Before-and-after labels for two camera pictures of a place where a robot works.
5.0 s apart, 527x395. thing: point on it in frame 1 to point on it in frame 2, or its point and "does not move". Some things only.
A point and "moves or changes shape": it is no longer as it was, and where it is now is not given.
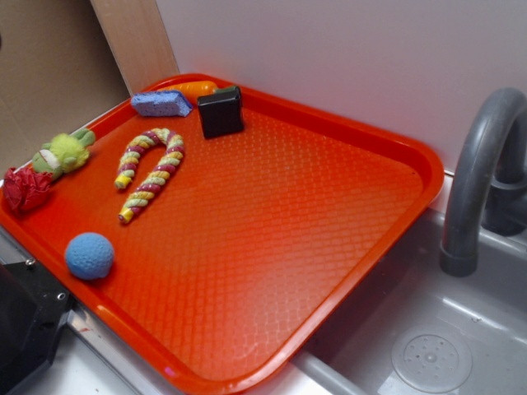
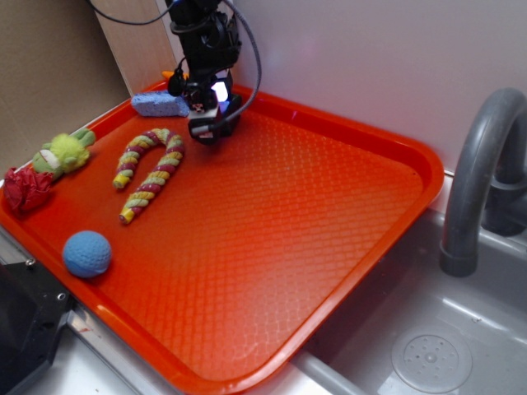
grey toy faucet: (488, 188) does not move
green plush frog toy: (64, 153) does not move
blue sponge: (164, 103) does not move
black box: (221, 112) moves or changes shape
